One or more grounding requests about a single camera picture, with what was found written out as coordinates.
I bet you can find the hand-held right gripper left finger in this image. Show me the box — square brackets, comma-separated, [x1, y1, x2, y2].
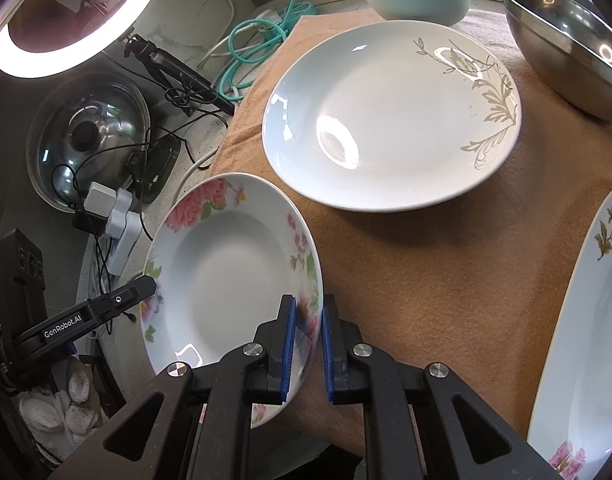
[46, 294, 307, 480]

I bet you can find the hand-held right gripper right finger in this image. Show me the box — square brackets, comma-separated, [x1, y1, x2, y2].
[321, 294, 567, 480]

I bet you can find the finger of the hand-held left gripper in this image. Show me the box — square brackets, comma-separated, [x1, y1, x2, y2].
[8, 275, 157, 358]

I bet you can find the small floral plate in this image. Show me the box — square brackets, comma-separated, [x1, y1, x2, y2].
[142, 172, 324, 429]

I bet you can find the white power strip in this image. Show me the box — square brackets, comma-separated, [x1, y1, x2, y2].
[108, 210, 145, 277]

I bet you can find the pink towel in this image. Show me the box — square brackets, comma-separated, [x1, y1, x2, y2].
[208, 7, 612, 456]

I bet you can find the black plastic device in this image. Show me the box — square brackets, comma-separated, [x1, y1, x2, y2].
[130, 136, 183, 205]

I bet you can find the glass pot lid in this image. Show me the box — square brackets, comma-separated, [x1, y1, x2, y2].
[26, 71, 151, 211]

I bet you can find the white plate with gold leaves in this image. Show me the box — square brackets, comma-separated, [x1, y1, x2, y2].
[262, 20, 523, 212]

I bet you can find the black tripod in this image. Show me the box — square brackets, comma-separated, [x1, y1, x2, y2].
[123, 34, 237, 116]

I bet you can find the large floral plate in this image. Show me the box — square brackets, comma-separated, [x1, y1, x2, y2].
[527, 180, 612, 480]

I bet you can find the light blue bowl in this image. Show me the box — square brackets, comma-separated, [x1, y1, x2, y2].
[359, 0, 473, 27]

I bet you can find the large steel bowl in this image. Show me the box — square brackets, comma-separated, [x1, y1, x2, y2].
[500, 0, 612, 122]

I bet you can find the black cable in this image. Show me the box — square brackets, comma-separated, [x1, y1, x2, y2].
[50, 125, 197, 281]

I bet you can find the white ring light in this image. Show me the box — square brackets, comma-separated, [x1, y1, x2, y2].
[0, 0, 161, 79]

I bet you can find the teal cable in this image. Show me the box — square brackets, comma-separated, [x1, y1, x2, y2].
[213, 0, 317, 101]

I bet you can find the white cable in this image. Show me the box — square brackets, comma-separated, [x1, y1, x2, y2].
[176, 0, 237, 68]

